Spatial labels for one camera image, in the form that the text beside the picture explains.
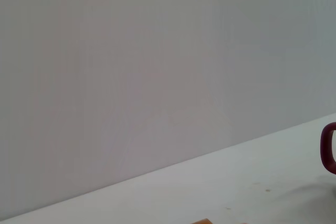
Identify red ceramic mug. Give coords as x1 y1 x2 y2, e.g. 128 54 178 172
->
320 122 336 175

